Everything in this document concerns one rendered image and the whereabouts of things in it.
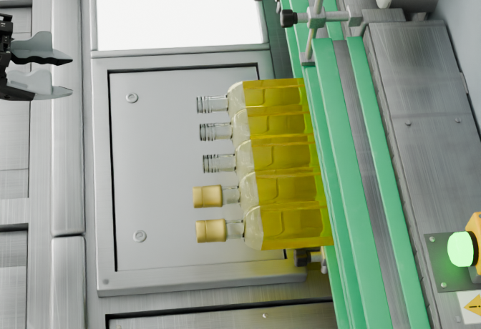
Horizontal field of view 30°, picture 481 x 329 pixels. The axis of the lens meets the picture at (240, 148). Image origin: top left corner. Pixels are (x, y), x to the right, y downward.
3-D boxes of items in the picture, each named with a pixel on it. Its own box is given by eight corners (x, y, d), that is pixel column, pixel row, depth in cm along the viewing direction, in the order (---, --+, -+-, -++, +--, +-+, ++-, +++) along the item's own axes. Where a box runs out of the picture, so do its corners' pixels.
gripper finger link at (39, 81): (76, 87, 122) (10, 64, 119) (66, 112, 126) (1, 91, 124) (81, 71, 124) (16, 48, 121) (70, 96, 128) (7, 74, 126)
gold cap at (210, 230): (227, 238, 133) (197, 240, 133) (225, 244, 136) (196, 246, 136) (225, 215, 134) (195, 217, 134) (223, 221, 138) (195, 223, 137)
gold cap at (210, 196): (221, 209, 139) (193, 211, 139) (219, 187, 140) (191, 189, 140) (222, 204, 136) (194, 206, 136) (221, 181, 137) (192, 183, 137)
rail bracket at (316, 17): (347, 51, 150) (273, 55, 149) (365, -19, 136) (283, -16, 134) (350, 65, 148) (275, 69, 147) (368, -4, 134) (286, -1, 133)
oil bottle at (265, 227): (372, 211, 142) (237, 220, 139) (379, 194, 137) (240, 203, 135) (379, 243, 139) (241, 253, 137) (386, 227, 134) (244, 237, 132)
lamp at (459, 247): (463, 240, 118) (441, 242, 117) (472, 224, 114) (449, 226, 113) (472, 272, 115) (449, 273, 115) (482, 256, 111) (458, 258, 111)
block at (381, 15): (390, 41, 149) (348, 43, 148) (402, 3, 141) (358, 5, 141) (394, 59, 147) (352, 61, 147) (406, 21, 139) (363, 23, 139)
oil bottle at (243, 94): (346, 93, 154) (222, 99, 152) (351, 73, 150) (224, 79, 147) (352, 119, 151) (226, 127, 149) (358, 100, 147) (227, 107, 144)
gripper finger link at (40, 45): (81, 41, 126) (16, 40, 122) (70, 66, 131) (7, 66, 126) (76, 23, 128) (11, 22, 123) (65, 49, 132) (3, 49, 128)
